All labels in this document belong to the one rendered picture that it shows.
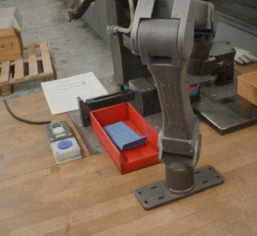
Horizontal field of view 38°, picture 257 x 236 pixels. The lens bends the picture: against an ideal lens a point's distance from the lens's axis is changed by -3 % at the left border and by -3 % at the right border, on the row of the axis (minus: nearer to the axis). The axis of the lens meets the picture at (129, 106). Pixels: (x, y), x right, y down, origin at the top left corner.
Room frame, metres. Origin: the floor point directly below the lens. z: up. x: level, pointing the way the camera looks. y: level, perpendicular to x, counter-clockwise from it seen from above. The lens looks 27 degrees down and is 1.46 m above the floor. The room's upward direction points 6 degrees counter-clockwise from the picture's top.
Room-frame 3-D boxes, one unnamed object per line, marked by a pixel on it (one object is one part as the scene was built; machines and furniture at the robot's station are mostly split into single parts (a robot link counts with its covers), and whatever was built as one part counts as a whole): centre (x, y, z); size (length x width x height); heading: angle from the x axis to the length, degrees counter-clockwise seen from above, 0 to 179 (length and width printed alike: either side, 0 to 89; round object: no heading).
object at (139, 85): (1.09, -0.12, 0.98); 0.20 x 0.10 x 0.01; 109
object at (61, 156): (0.85, 0.18, 0.90); 0.07 x 0.07 x 0.06; 19
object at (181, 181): (0.66, -0.09, 0.94); 0.20 x 0.07 x 0.08; 109
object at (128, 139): (0.90, 0.03, 0.92); 0.15 x 0.07 x 0.03; 26
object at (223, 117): (0.97, -0.30, 0.91); 0.17 x 0.16 x 0.02; 109
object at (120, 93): (1.04, 0.05, 0.95); 0.15 x 0.03 x 0.10; 109
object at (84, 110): (1.02, 0.12, 0.95); 0.06 x 0.03 x 0.09; 109
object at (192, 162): (0.67, -0.10, 1.00); 0.09 x 0.06 x 0.06; 65
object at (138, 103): (1.09, -0.12, 0.94); 0.20 x 0.10 x 0.07; 109
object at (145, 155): (0.87, 0.02, 0.93); 0.25 x 0.12 x 0.06; 19
